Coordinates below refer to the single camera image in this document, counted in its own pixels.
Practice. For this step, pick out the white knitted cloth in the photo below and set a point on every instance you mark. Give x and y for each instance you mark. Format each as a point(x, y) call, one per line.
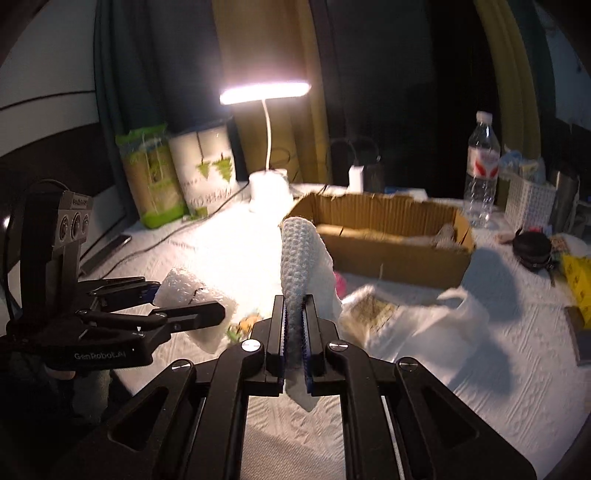
point(300, 249)

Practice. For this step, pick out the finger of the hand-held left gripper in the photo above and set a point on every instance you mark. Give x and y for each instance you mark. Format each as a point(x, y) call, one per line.
point(194, 316)
point(120, 289)

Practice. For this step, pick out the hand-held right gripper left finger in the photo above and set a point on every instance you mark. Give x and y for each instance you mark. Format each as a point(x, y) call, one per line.
point(282, 364)

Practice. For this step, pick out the dark flat screen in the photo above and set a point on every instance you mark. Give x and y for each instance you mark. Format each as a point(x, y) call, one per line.
point(106, 221)

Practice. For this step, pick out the metal cup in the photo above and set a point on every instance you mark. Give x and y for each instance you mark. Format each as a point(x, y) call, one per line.
point(565, 198)

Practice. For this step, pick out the white charger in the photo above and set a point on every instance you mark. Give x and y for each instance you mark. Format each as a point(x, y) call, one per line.
point(355, 177)

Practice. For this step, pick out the grey cloth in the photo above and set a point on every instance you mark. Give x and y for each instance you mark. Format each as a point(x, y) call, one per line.
point(445, 235)

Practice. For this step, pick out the white plastic basket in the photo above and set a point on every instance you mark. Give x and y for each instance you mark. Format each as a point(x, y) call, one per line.
point(531, 203)

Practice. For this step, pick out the dark green curtain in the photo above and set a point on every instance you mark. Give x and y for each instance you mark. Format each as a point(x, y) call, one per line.
point(152, 69)

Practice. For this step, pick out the white textured tablecloth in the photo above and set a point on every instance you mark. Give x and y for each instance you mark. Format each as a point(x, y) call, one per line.
point(508, 392)

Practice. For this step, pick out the black round case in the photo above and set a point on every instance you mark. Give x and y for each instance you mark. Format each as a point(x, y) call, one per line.
point(531, 247)

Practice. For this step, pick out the clear plastic water bottle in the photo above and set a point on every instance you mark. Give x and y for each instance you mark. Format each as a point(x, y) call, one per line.
point(480, 194)

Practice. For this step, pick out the green paper roll package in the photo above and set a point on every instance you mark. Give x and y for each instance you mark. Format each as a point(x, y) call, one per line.
point(152, 194)

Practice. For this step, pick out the white paper roll package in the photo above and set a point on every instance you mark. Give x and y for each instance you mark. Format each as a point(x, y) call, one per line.
point(198, 159)

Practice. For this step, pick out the white plastic bag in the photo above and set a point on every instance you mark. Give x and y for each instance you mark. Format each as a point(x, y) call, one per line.
point(438, 325)

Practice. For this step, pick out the brown cardboard box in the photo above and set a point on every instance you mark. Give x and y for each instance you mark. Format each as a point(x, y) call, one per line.
point(401, 264)

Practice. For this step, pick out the small colourful toy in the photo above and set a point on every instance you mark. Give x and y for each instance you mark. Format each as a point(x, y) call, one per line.
point(247, 324)

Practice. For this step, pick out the white desk lamp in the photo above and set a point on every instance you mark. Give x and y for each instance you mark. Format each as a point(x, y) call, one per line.
point(268, 187)

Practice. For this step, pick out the yellow packet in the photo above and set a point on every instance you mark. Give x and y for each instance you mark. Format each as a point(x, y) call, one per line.
point(579, 277)

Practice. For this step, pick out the yellow curtain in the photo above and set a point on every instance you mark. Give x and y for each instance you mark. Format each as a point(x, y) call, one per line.
point(295, 138)

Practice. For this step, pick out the clear bubble wrap piece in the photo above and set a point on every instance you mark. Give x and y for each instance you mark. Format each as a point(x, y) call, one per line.
point(182, 284)

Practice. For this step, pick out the pink soft item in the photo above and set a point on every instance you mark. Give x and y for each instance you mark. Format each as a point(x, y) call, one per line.
point(340, 282)

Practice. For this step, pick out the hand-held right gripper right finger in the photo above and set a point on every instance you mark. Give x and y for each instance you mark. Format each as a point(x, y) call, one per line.
point(308, 364)

